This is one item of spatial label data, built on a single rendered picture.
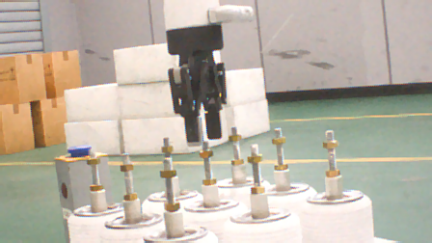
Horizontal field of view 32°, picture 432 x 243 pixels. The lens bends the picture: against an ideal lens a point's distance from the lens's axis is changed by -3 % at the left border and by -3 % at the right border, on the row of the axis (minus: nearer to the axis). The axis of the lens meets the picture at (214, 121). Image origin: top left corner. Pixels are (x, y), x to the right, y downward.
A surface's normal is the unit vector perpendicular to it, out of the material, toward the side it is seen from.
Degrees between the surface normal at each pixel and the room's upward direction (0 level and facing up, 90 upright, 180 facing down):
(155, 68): 90
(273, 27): 90
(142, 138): 90
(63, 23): 90
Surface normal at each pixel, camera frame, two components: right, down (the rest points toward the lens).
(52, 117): 0.83, -0.04
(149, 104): -0.55, 0.13
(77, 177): 0.50, 0.02
